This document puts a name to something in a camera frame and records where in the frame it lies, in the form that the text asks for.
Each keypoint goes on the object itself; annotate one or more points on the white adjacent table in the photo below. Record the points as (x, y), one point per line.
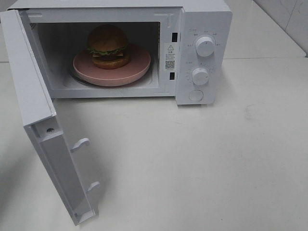
(253, 34)

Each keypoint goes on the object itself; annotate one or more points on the white microwave door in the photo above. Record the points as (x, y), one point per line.
(39, 116)

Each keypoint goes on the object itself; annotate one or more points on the white microwave knob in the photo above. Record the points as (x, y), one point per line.
(200, 76)
(204, 46)

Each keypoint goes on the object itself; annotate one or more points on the glass microwave turntable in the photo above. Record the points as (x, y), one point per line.
(148, 81)

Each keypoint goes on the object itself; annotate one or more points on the white microwave oven body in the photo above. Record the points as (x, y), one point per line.
(186, 40)

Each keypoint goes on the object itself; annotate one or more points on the pink round plate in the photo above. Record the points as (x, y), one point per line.
(137, 67)

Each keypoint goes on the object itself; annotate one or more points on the white lower microwave knob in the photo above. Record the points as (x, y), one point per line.
(200, 76)

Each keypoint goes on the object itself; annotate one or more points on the white upper microwave knob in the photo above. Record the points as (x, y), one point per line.
(204, 46)

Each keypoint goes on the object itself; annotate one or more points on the burger with lettuce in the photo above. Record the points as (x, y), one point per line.
(108, 45)

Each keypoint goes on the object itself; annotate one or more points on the round door release button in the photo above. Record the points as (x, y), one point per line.
(196, 95)

